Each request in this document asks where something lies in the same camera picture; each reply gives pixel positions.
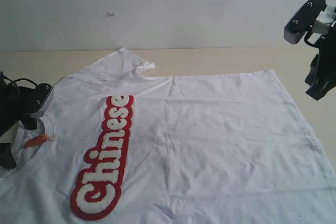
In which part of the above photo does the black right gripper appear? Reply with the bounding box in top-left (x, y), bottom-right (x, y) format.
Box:
top-left (305, 18), bottom-right (335, 101)

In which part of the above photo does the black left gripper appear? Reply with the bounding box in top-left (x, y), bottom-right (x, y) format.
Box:
top-left (0, 72), bottom-right (37, 169)

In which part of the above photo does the white t-shirt red Chinese patch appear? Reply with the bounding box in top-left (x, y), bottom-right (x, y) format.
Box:
top-left (1, 49), bottom-right (335, 223)

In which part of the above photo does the orange tag on collar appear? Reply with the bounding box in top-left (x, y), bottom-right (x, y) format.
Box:
top-left (24, 133), bottom-right (58, 148)

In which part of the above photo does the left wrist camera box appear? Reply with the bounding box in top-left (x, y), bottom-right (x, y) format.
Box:
top-left (28, 83), bottom-right (54, 119)

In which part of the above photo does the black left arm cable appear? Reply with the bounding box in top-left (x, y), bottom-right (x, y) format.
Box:
top-left (0, 71), bottom-right (38, 96)

